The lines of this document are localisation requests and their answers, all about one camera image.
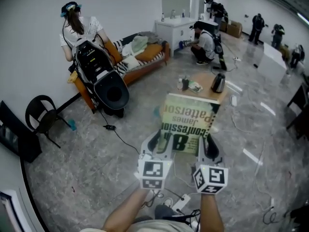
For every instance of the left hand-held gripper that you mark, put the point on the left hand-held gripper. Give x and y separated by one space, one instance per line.
152 174

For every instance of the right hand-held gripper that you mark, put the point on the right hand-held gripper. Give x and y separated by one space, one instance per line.
212 179

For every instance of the green paperback book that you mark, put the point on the green paperback book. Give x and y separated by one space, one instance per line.
188 115

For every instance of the person's right forearm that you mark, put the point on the person's right forearm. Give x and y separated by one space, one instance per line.
212 214

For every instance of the person's left forearm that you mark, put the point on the person's left forearm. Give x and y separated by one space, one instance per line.
125 209

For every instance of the wooden coffee table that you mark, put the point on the wooden coffee table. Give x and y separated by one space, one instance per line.
205 96

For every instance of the person's white shoe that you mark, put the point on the person's white shoe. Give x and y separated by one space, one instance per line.
168 202

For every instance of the white power strip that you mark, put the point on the white power strip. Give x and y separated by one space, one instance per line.
234 101
182 202

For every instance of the person's jeans leg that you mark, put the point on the person's jeans leg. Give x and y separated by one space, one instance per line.
166 211

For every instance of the green magazine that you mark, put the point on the green magazine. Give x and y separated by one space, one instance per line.
195 86

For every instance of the black pump box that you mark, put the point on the black pump box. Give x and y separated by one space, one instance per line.
185 84

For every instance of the steel kettle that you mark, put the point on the steel kettle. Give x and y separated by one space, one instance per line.
218 83

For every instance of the person's beige shirt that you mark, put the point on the person's beige shirt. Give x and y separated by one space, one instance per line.
161 226

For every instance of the teal cloth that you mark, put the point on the teal cloth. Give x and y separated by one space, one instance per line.
72 125

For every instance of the striped blanket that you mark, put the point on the striped blanket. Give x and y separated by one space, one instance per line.
154 58

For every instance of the white pillow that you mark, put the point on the white pillow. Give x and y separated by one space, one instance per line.
130 62

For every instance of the orange cushion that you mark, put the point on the orange cushion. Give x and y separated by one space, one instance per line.
149 51

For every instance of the dark desk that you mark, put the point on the dark desk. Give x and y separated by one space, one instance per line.
300 105

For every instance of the orange couch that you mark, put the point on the orange couch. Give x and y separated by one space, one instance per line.
114 53

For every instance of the pale green clothes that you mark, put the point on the pale green clothes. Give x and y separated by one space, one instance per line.
136 45

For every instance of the white cube table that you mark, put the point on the white cube table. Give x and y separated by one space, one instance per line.
271 62

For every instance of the black chair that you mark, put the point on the black chair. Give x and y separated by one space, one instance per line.
46 121

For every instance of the white sink cabinet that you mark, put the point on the white sink cabinet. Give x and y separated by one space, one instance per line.
169 33

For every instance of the cardboard box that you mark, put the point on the cardboard box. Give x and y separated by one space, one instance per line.
233 29

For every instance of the black display cabinet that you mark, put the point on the black display cabinet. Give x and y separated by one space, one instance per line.
17 139

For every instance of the white window sill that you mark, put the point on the white window sill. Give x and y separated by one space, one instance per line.
9 214

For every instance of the ceiling light strip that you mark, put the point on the ceiling light strip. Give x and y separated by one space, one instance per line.
303 18

